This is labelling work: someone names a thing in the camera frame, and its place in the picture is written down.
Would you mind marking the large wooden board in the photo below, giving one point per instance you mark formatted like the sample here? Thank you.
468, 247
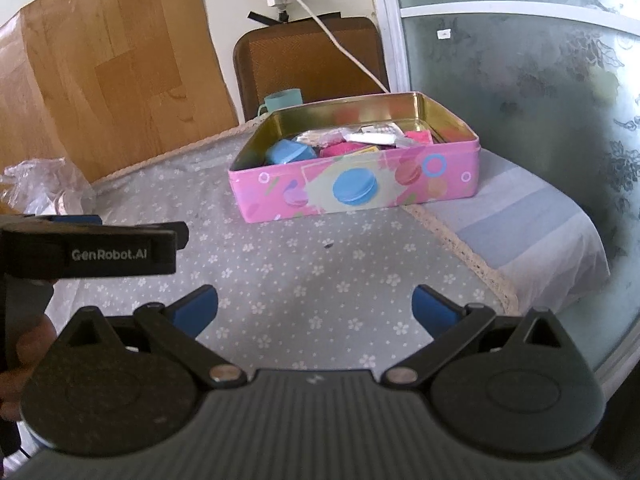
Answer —
115, 75

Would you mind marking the blue soft bundle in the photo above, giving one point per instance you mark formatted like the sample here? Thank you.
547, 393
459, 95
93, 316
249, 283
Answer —
287, 152

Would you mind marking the clear snack packet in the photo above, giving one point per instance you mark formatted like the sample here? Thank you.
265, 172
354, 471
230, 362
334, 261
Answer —
320, 137

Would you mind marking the white paper sticker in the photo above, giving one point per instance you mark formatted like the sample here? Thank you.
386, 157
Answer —
444, 34

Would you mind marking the blue white striped sheet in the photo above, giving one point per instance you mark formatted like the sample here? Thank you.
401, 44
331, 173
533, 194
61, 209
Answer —
525, 240

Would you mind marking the yellow card packet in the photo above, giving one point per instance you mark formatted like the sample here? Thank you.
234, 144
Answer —
371, 149

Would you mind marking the pink tin box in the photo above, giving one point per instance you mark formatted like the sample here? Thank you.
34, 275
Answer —
380, 180

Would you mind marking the grey floral tablecloth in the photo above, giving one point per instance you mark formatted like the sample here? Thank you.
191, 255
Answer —
300, 270

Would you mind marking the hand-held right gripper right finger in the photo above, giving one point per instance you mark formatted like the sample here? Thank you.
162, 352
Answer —
435, 310

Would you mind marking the white door frame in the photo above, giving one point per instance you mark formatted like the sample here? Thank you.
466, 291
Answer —
390, 20

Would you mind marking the black tape strip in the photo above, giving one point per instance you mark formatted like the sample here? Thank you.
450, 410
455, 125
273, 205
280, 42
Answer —
267, 18

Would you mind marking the brown chair back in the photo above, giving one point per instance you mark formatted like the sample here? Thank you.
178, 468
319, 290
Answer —
300, 60

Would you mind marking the teal mug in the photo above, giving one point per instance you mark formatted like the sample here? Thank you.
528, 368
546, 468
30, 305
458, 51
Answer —
282, 100

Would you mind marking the person's left hand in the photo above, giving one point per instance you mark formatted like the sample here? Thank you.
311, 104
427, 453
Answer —
35, 345

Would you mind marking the white card packet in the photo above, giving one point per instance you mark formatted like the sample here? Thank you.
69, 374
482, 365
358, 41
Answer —
370, 136

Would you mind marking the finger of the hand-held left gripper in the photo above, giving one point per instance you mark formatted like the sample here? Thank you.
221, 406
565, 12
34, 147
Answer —
75, 220
182, 237

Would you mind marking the clear plastic bag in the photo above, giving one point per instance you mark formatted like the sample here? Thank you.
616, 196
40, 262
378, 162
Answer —
45, 185

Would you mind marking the frosted floral glass door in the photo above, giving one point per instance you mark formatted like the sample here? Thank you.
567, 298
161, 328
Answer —
525, 85

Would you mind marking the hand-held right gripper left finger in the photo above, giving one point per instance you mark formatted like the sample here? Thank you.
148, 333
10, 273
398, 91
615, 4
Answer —
195, 310

